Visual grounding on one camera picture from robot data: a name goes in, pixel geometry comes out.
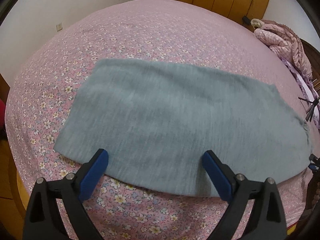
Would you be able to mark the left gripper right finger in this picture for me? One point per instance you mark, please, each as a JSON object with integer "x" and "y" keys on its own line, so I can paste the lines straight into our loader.
{"x": 267, "y": 218}

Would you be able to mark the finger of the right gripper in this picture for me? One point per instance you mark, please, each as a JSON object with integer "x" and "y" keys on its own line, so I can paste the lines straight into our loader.
{"x": 314, "y": 165}

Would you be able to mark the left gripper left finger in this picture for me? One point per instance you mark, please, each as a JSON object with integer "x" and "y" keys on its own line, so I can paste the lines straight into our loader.
{"x": 43, "y": 219}

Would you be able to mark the black mini tripod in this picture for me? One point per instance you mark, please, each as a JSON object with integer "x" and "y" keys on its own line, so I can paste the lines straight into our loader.
{"x": 310, "y": 111}

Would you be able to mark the purple ruffled pillow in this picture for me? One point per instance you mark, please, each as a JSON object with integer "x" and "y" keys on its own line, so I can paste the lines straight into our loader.
{"x": 306, "y": 87}

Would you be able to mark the dark wooden headboard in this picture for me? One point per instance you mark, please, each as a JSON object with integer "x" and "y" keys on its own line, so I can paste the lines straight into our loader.
{"x": 314, "y": 57}

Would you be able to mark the pink quilted comforter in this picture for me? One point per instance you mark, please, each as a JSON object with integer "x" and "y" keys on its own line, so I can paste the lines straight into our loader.
{"x": 285, "y": 43}

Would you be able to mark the plush toy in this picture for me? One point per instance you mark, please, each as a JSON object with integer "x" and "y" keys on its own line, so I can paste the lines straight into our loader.
{"x": 257, "y": 23}

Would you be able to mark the wall socket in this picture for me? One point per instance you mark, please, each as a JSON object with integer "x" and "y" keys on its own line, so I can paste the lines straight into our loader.
{"x": 59, "y": 27}

